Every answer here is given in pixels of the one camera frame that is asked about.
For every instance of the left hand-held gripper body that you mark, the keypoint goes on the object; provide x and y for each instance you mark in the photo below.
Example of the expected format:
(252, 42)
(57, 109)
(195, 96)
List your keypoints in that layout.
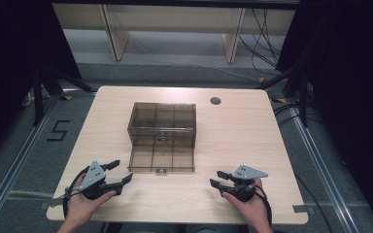
(94, 176)

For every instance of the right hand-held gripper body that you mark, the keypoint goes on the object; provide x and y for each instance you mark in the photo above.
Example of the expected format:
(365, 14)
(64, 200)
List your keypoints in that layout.
(247, 173)

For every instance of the transparent brown plastic drawer cabinet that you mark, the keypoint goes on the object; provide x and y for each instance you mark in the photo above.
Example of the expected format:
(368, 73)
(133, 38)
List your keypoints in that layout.
(162, 108)

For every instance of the person's left hand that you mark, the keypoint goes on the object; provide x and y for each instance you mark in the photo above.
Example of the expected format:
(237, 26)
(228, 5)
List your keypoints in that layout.
(81, 208)

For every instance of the person's right hand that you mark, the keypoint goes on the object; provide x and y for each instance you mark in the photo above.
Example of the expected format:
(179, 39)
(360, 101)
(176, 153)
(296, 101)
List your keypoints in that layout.
(254, 208)

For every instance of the grey tape piece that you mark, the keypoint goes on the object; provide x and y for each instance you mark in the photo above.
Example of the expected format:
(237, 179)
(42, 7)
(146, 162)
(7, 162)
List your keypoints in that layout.
(300, 208)
(52, 202)

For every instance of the black tape floor mark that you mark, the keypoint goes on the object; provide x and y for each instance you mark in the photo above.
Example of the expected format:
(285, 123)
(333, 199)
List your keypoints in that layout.
(58, 131)

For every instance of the yellow black tape piece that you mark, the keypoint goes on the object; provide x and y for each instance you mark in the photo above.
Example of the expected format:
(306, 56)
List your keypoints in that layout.
(262, 79)
(279, 100)
(66, 97)

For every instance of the black metal stand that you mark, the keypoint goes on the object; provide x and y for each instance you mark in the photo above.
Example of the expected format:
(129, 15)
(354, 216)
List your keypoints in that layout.
(38, 97)
(303, 97)

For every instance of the black curtain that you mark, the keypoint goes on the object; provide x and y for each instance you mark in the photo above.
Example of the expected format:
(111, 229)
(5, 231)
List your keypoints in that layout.
(353, 81)
(9, 64)

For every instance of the beige wooden desk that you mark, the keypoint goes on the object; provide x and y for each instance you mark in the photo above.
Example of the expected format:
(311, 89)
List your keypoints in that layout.
(175, 19)

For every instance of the aluminium floor rail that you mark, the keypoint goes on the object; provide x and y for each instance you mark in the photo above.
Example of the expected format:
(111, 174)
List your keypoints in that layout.
(320, 168)
(16, 161)

